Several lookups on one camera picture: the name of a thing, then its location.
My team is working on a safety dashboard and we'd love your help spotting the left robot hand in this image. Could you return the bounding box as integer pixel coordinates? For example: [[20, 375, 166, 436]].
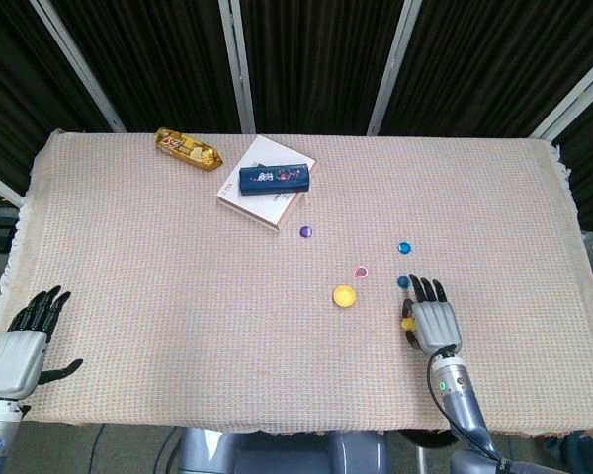
[[0, 284, 84, 401]]

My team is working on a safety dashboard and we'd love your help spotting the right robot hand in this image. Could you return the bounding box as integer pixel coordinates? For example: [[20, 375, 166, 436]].
[[400, 273, 464, 356]]

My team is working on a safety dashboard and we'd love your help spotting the yellow cap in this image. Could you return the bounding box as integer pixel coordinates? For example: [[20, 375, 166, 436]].
[[332, 284, 358, 310]]

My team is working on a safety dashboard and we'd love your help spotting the beige woven tablecloth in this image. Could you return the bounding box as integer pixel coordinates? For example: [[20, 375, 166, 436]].
[[0, 128, 593, 440]]

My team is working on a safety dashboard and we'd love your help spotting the grey robot torso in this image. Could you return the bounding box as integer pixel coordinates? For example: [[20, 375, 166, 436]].
[[177, 427, 391, 474]]

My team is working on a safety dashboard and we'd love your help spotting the white thick book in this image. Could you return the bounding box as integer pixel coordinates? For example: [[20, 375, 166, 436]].
[[215, 134, 320, 234]]

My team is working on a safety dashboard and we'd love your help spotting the blue printed pencil case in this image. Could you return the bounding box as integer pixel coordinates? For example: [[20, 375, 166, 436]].
[[238, 161, 311, 198]]

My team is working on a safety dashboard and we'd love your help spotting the gold foil snack packet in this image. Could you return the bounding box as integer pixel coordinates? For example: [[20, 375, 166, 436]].
[[153, 126, 224, 174]]

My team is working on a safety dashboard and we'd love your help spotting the black pleated curtain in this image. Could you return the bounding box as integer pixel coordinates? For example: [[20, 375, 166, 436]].
[[0, 0, 593, 233]]

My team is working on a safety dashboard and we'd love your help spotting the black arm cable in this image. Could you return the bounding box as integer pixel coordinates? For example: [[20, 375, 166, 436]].
[[426, 348, 513, 470]]

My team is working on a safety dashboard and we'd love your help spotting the white frame post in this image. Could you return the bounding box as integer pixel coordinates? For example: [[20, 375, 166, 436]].
[[528, 48, 593, 142], [367, 0, 423, 137], [0, 165, 26, 208], [29, 0, 127, 133], [218, 0, 257, 134]]

